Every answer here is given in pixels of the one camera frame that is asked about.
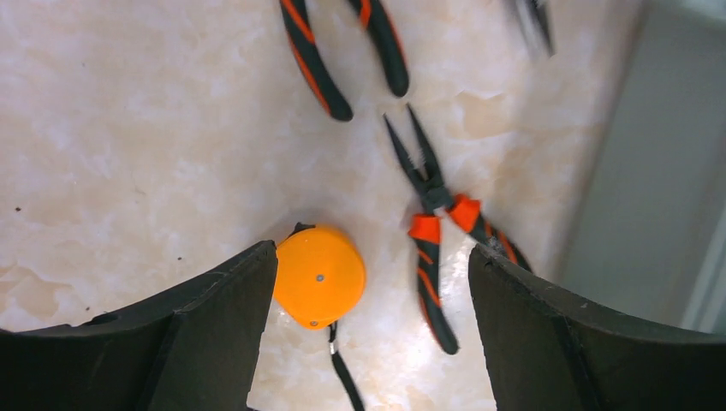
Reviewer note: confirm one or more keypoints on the green plastic toolbox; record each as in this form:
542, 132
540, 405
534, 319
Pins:
649, 239

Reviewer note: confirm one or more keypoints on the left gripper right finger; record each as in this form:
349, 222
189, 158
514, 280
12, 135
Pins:
547, 348

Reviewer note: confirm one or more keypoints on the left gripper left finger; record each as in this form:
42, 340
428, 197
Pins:
194, 346

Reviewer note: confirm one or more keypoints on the orange long nose pliers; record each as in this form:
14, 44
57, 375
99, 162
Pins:
532, 19

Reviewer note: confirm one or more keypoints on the red black long nose pliers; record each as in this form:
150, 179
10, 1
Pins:
425, 229

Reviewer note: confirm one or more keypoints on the orange tape measure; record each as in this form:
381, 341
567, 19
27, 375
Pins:
320, 278

